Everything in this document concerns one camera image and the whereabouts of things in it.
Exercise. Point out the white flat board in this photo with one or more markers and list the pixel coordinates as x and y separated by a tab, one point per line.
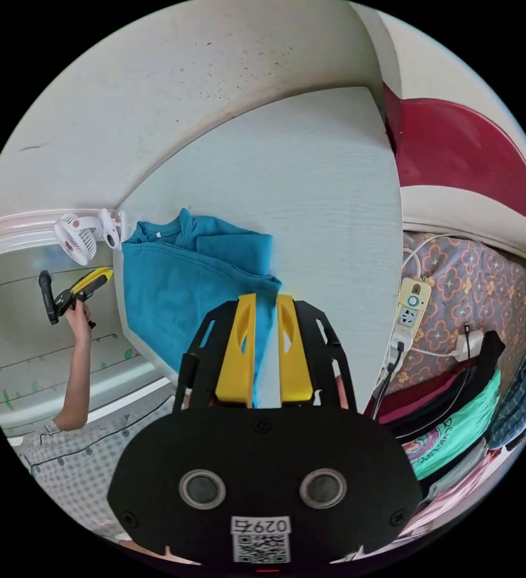
317	189

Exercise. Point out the bed with patterned sheet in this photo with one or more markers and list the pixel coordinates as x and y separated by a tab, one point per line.
479	280

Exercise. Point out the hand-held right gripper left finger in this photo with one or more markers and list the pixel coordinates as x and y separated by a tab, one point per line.
238	352

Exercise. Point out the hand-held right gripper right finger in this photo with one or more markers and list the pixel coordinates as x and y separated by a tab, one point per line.
293	356

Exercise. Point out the white clip fan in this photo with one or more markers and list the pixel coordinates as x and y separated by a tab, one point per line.
75	239

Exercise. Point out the pile of clothes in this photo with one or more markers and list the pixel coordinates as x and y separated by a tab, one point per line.
452	433

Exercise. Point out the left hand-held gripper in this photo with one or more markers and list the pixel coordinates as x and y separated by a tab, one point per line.
64	301

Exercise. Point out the person's right hand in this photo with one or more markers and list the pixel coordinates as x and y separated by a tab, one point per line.
342	393

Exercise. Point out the person's left hand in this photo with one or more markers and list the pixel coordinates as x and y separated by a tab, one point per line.
80	319

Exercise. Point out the blue short sleeve shirt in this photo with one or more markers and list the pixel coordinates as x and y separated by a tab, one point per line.
186	289

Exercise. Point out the person's body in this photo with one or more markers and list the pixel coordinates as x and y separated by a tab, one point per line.
77	469

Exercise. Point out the person's left forearm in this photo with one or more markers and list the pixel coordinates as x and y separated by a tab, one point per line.
76	379

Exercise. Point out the cream power strip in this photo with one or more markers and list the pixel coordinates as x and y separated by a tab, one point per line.
411	302

